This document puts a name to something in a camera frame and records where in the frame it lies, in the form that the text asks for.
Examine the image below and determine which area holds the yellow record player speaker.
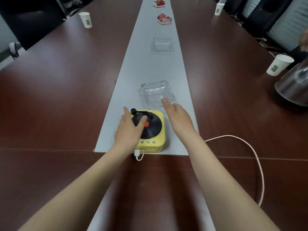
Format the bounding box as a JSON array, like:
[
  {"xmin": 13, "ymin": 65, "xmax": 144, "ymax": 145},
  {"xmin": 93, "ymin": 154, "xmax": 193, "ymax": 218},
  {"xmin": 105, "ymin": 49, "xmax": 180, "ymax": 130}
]
[{"xmin": 129, "ymin": 108, "xmax": 166, "ymax": 154}]

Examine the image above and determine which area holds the white charging cable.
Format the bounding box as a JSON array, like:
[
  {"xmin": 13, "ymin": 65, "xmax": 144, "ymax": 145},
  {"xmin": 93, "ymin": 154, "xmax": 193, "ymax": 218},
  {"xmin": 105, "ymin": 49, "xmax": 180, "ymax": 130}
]
[{"xmin": 134, "ymin": 135, "xmax": 265, "ymax": 207}]

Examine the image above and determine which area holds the person's left hand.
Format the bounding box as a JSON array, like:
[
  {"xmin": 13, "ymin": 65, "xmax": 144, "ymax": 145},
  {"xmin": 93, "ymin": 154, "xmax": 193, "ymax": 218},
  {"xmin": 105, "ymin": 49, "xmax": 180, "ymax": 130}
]
[{"xmin": 113, "ymin": 106, "xmax": 148, "ymax": 155}]

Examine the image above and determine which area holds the person's right forearm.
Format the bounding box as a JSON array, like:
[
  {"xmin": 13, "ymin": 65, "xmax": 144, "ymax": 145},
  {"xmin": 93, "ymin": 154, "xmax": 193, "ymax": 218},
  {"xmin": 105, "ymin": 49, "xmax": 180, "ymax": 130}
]
[{"xmin": 180, "ymin": 132, "xmax": 281, "ymax": 231}]

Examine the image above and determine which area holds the person's right hand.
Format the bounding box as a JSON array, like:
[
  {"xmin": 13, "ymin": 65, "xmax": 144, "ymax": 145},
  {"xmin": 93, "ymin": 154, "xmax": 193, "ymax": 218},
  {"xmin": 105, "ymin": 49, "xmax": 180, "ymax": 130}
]
[{"xmin": 162, "ymin": 98, "xmax": 199, "ymax": 142}]

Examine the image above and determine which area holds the person's left forearm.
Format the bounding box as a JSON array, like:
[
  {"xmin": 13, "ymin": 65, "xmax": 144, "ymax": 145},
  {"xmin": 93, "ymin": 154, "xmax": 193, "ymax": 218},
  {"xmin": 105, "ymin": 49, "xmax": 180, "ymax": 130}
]
[{"xmin": 18, "ymin": 145, "xmax": 135, "ymax": 231}]

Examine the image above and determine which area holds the grey chair armrest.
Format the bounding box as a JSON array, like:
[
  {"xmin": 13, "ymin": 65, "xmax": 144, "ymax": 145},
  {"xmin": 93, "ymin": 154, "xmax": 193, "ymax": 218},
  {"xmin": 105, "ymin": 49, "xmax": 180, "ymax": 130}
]
[{"xmin": 8, "ymin": 42, "xmax": 22, "ymax": 59}]

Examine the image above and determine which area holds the large clear glass ashtray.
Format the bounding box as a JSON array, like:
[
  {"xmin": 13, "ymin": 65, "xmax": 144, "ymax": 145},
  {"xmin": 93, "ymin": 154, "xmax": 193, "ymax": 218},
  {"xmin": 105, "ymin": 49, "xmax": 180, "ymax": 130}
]
[{"xmin": 140, "ymin": 80, "xmax": 177, "ymax": 110}]

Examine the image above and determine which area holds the grey table runner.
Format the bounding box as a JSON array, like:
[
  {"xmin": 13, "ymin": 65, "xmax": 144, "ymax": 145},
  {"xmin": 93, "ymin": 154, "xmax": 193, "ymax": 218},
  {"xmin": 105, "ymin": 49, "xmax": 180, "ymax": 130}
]
[{"xmin": 94, "ymin": 0, "xmax": 199, "ymax": 156}]

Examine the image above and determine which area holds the steel electric kettle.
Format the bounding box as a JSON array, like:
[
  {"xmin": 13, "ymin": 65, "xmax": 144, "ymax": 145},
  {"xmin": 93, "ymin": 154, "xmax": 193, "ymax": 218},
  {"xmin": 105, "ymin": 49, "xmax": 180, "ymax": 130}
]
[{"xmin": 274, "ymin": 58, "xmax": 308, "ymax": 111}]

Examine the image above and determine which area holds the small clear glass ashtray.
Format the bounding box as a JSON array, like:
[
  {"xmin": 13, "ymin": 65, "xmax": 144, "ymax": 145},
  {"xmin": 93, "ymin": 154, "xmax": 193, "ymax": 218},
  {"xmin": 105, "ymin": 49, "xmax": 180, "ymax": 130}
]
[{"xmin": 153, "ymin": 37, "xmax": 172, "ymax": 52}]

